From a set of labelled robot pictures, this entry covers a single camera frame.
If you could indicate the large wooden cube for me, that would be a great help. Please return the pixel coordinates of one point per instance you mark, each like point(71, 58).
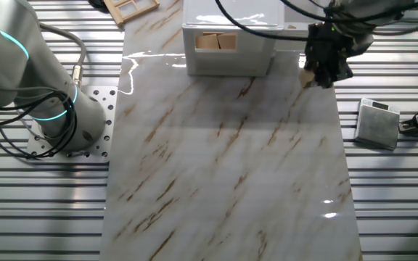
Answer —
point(306, 79)

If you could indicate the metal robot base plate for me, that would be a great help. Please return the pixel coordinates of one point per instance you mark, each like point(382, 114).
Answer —
point(112, 123)

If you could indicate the silver digital scale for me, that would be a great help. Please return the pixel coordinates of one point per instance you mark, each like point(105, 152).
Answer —
point(376, 127)

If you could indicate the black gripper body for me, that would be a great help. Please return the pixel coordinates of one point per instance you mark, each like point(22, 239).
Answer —
point(327, 45)

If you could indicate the wooden window frame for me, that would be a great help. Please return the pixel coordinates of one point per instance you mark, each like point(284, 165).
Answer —
point(140, 13)

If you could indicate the wooden block inside cabinet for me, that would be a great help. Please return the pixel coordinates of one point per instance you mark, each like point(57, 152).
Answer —
point(207, 41)
point(227, 40)

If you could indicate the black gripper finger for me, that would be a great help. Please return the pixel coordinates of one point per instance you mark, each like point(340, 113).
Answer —
point(310, 67)
point(325, 78)

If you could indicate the white cabinet body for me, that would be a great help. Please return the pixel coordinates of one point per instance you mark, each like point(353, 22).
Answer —
point(230, 61)

